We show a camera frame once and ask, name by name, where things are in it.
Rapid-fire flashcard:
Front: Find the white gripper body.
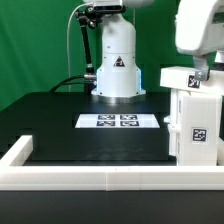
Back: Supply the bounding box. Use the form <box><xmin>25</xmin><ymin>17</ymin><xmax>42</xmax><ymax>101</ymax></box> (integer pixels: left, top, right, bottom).
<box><xmin>175</xmin><ymin>0</ymin><xmax>224</xmax><ymax>56</ymax></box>

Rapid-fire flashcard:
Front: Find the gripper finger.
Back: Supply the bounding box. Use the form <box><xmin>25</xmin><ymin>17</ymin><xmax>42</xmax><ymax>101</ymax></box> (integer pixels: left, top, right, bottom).
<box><xmin>193</xmin><ymin>55</ymin><xmax>210</xmax><ymax>81</ymax></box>
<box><xmin>215</xmin><ymin>50</ymin><xmax>224</xmax><ymax>63</ymax></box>

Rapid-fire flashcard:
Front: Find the white block with markers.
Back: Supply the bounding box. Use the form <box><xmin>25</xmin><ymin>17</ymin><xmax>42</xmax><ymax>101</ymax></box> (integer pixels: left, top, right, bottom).
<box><xmin>160</xmin><ymin>66</ymin><xmax>224</xmax><ymax>96</ymax></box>

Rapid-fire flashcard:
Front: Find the white cabinet body box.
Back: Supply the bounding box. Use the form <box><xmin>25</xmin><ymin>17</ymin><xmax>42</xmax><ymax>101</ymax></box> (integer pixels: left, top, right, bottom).
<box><xmin>175</xmin><ymin>89</ymin><xmax>222</xmax><ymax>166</ymax></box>

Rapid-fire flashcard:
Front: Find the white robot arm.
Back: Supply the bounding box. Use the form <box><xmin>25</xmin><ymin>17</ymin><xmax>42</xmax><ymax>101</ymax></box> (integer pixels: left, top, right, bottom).
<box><xmin>83</xmin><ymin>0</ymin><xmax>224</xmax><ymax>103</ymax></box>

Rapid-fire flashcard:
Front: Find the white flat marker plate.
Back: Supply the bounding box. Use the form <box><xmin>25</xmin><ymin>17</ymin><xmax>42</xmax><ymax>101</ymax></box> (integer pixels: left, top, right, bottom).
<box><xmin>75</xmin><ymin>114</ymin><xmax>160</xmax><ymax>128</ymax></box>

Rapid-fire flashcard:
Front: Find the black camera on mount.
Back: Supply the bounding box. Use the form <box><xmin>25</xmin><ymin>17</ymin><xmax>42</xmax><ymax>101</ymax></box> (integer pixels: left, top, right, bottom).
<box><xmin>87</xmin><ymin>5</ymin><xmax>126</xmax><ymax>14</ymax></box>

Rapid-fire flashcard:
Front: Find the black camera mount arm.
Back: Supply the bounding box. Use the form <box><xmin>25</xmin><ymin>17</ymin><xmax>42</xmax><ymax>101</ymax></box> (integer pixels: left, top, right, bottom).
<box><xmin>75</xmin><ymin>11</ymin><xmax>101</xmax><ymax>74</ymax></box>

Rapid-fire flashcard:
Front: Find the white cable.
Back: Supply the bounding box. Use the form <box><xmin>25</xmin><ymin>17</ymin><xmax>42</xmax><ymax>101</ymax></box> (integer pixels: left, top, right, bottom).
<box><xmin>66</xmin><ymin>3</ymin><xmax>88</xmax><ymax>93</ymax></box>

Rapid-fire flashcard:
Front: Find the black cable bundle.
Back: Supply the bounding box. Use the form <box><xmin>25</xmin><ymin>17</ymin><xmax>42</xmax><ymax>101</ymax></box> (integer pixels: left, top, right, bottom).
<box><xmin>49</xmin><ymin>75</ymin><xmax>98</xmax><ymax>93</ymax></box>

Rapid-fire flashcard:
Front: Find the white U-shaped border frame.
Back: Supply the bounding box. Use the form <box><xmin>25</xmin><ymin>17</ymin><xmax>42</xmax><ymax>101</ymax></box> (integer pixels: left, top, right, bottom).
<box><xmin>0</xmin><ymin>135</ymin><xmax>224</xmax><ymax>191</ymax></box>

